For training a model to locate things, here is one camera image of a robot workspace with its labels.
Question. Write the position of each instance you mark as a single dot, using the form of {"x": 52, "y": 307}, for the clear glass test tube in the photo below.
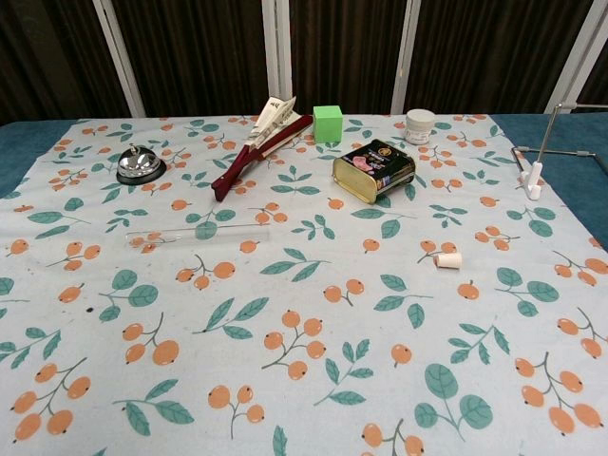
{"x": 214, "y": 233}

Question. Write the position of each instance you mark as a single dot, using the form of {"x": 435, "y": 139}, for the small white stopper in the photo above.
{"x": 450, "y": 261}

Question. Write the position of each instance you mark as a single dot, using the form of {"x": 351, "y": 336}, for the floral orange berry tablecloth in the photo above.
{"x": 304, "y": 285}

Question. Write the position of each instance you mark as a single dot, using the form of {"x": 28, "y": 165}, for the dark red folding fan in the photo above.
{"x": 237, "y": 171}

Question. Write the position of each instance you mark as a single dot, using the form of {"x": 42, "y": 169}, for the black gold tin can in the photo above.
{"x": 375, "y": 166}

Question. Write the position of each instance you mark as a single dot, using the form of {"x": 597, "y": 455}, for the green cube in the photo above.
{"x": 328, "y": 124}

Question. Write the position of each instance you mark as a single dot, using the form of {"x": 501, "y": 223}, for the small white jar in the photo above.
{"x": 420, "y": 126}

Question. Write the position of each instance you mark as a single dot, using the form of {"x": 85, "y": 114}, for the silver call bell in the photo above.
{"x": 138, "y": 165}

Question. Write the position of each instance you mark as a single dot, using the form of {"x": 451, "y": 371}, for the dark pleated curtain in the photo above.
{"x": 361, "y": 47}

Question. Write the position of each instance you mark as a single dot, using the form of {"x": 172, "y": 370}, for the white plastic clip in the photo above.
{"x": 534, "y": 185}

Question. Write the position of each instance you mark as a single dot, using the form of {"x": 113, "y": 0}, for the white metal frame post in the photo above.
{"x": 284, "y": 47}
{"x": 583, "y": 47}
{"x": 270, "y": 47}
{"x": 405, "y": 57}
{"x": 121, "y": 62}

